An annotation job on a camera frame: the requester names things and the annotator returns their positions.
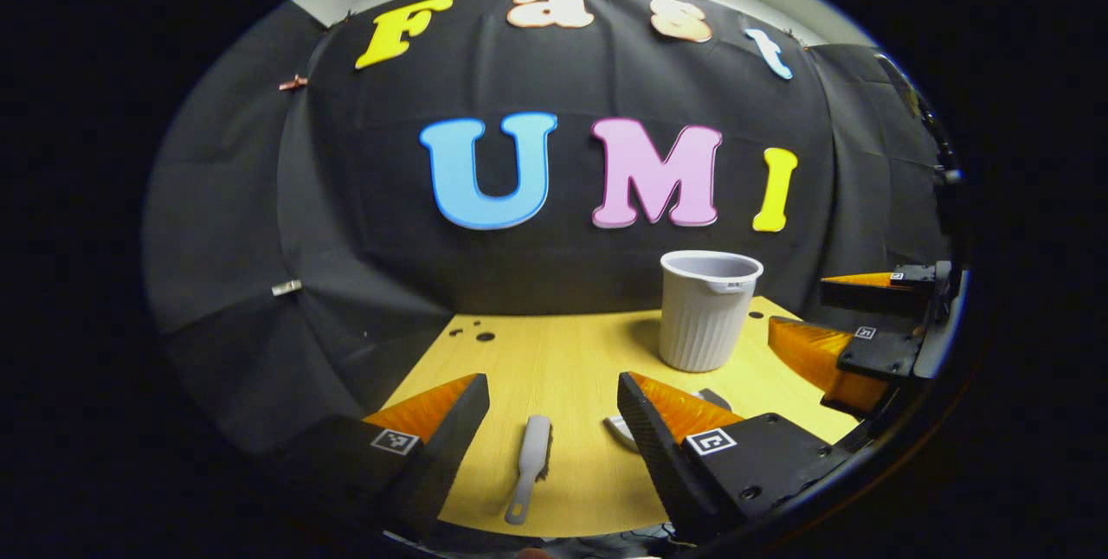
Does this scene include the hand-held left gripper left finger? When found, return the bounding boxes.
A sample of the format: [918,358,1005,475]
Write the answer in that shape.
[277,373,491,543]

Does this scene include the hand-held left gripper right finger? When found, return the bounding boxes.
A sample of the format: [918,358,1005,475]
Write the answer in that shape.
[616,371,854,543]

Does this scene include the grey dustpan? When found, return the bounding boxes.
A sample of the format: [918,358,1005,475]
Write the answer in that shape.
[604,388,732,453]

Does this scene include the small grey broom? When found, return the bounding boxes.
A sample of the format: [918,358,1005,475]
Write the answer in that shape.
[505,414,553,526]

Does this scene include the black backdrop cloth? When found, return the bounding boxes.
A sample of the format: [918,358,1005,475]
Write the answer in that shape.
[143,0,953,456]

